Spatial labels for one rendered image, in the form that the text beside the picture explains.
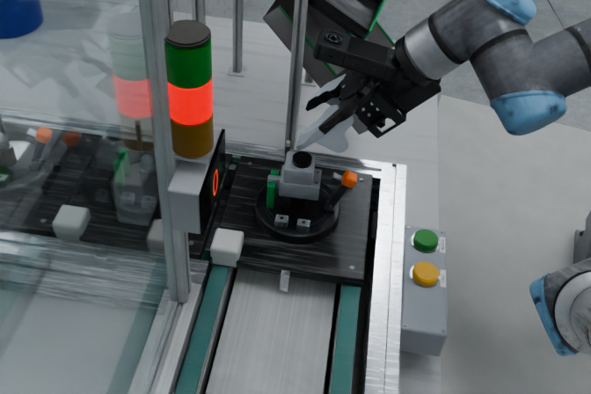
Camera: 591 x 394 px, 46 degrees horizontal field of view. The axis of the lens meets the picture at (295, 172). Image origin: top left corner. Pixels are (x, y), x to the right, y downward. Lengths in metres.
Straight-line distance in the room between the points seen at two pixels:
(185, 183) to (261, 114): 0.72
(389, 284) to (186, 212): 0.40
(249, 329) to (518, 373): 0.43
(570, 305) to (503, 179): 0.51
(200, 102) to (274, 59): 0.94
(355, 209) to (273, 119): 0.41
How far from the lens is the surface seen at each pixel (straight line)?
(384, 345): 1.03
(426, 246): 1.14
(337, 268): 1.08
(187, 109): 0.76
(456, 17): 0.88
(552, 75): 0.85
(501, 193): 1.43
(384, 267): 1.11
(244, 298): 1.10
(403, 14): 3.67
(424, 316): 1.06
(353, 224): 1.14
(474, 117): 1.60
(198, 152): 0.80
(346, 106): 0.93
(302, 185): 1.07
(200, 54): 0.72
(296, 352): 1.05
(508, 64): 0.85
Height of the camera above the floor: 1.81
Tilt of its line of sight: 43 degrees down
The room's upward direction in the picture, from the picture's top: 5 degrees clockwise
